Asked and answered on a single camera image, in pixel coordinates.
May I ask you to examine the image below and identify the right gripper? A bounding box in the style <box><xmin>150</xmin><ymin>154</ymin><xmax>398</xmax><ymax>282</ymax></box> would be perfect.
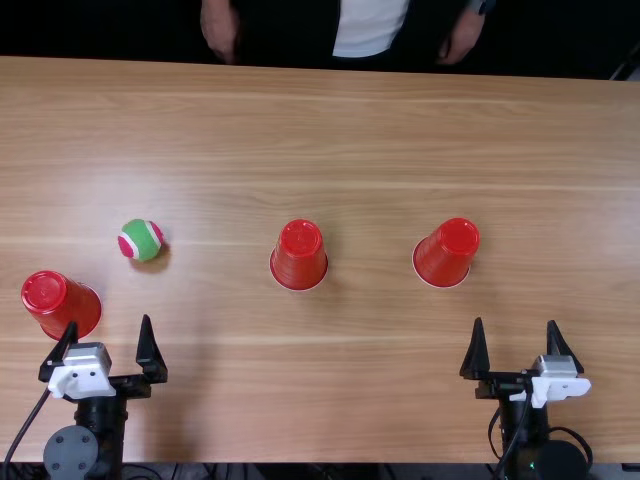
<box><xmin>459</xmin><ymin>317</ymin><xmax>585</xmax><ymax>404</ymax></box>

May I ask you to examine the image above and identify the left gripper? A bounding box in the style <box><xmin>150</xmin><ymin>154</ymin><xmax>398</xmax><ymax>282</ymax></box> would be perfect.
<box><xmin>38</xmin><ymin>313</ymin><xmax>169</xmax><ymax>401</ymax></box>

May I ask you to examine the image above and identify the red cup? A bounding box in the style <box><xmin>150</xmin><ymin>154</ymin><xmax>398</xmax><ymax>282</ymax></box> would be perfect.
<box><xmin>20</xmin><ymin>270</ymin><xmax>103</xmax><ymax>342</ymax></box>
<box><xmin>269</xmin><ymin>218</ymin><xmax>330</xmax><ymax>291</ymax></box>
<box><xmin>411</xmin><ymin>216</ymin><xmax>481</xmax><ymax>290</ymax></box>

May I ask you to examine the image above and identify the yellow ball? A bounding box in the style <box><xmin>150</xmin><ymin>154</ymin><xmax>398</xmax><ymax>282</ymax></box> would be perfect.
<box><xmin>117</xmin><ymin>218</ymin><xmax>166</xmax><ymax>263</ymax></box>

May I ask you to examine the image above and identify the person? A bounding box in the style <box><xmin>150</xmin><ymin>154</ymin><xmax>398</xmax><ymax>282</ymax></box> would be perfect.
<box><xmin>199</xmin><ymin>0</ymin><xmax>499</xmax><ymax>66</ymax></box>

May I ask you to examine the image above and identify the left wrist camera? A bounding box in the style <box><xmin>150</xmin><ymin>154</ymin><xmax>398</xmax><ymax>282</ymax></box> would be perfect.
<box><xmin>48</xmin><ymin>341</ymin><xmax>117</xmax><ymax>400</ymax></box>

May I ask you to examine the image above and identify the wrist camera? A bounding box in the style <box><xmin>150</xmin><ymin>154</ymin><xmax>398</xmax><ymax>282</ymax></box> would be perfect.
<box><xmin>48</xmin><ymin>341</ymin><xmax>117</xmax><ymax>400</ymax></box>
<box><xmin>508</xmin><ymin>353</ymin><xmax>592</xmax><ymax>409</ymax></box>

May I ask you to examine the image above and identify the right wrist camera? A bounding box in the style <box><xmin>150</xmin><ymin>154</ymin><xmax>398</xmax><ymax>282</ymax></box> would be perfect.
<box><xmin>508</xmin><ymin>353</ymin><xmax>592</xmax><ymax>409</ymax></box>

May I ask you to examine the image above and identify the black cable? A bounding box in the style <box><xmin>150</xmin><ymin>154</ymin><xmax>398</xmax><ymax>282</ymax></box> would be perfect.
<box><xmin>0</xmin><ymin>387</ymin><xmax>54</xmax><ymax>474</ymax></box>
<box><xmin>487</xmin><ymin>377</ymin><xmax>535</xmax><ymax>479</ymax></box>

